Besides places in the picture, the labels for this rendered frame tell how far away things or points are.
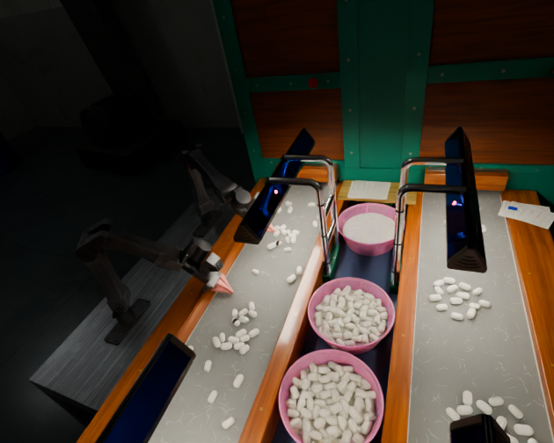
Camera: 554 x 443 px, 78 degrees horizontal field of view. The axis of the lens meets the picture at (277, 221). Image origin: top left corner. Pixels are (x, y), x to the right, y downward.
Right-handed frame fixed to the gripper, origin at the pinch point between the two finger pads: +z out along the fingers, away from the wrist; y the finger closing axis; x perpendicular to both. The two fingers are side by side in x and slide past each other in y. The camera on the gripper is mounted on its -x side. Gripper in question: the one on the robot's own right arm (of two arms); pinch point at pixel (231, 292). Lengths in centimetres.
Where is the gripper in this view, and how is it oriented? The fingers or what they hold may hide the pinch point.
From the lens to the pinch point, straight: 126.9
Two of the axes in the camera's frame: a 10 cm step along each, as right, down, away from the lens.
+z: 8.1, 5.8, 1.2
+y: 3.4, -6.2, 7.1
